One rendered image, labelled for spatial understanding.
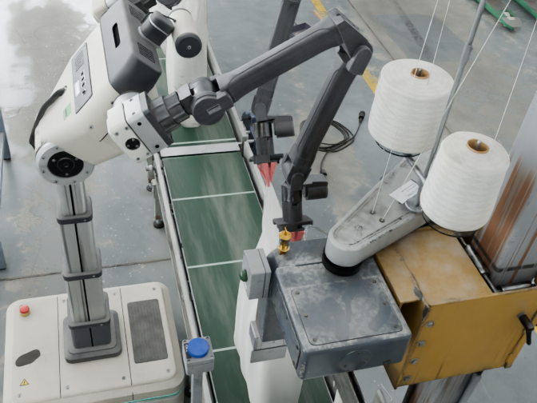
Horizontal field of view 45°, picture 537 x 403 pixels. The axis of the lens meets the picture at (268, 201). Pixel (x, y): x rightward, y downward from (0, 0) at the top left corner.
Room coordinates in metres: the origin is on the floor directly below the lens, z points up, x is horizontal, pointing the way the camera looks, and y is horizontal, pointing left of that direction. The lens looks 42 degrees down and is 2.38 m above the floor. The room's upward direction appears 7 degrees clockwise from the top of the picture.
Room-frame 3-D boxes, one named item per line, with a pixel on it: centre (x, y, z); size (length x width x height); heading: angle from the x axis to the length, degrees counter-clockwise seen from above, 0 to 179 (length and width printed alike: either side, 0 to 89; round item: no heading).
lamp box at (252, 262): (0.98, 0.01, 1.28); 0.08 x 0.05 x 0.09; 20
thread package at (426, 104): (1.25, -0.29, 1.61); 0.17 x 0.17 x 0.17
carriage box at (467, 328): (1.07, -0.48, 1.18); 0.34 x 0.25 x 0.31; 110
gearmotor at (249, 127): (2.84, 0.13, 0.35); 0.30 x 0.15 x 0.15; 20
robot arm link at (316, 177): (1.39, -0.10, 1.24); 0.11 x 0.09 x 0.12; 108
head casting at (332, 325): (0.93, -0.17, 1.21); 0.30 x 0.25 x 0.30; 20
